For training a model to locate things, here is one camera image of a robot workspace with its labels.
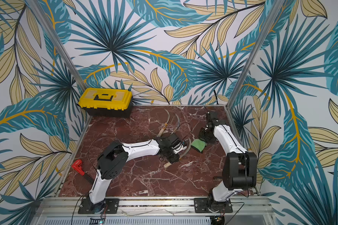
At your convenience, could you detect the green rag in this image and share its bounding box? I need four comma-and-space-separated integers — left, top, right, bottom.
191, 139, 207, 153

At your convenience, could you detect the sickle labelled handle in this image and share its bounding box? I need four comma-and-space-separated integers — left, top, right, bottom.
157, 109, 171, 137

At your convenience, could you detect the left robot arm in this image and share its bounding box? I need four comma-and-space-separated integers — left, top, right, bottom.
89, 133, 188, 204

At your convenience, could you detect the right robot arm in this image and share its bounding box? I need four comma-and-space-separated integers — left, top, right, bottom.
198, 111, 258, 203

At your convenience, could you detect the small dark object on table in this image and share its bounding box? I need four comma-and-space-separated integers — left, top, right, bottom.
213, 176, 223, 180

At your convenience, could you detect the yellow black toolbox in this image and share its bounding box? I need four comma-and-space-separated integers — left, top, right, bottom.
78, 88, 133, 118

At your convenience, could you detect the red clamp tool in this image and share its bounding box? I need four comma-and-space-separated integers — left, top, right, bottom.
71, 159, 94, 185

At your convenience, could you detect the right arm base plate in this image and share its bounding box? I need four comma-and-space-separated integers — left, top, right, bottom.
193, 198, 233, 213

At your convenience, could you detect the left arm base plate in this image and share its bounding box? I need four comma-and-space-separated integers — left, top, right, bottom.
78, 198, 119, 215

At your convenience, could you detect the aluminium front rail frame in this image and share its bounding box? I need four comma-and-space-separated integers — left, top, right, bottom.
31, 196, 278, 225

